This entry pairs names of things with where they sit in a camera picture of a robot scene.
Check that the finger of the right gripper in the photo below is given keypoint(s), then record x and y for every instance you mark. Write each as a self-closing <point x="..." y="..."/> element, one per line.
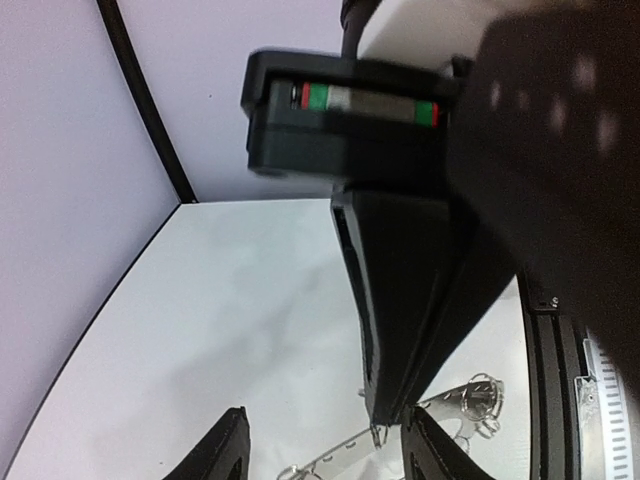
<point x="369" y="226"/>
<point x="438" y="296"/>

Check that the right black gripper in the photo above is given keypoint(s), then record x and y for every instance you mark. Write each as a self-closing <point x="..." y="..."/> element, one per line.
<point x="350" y="122"/>

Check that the black front aluminium rail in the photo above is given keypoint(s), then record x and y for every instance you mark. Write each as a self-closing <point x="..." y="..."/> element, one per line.
<point x="554" y="362"/>

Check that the metal keyring disc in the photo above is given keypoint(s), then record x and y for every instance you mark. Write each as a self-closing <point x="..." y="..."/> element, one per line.
<point x="472" y="409"/>

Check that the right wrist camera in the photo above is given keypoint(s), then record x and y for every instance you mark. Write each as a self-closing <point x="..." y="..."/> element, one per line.
<point x="545" y="147"/>

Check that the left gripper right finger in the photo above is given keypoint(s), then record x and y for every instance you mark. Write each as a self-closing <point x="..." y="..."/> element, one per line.
<point x="430" y="454"/>

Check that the white slotted cable duct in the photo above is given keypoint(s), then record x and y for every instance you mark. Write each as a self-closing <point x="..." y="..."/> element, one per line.
<point x="604" y="428"/>

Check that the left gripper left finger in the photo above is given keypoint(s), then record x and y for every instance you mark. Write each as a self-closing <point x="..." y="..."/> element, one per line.
<point x="223" y="453"/>

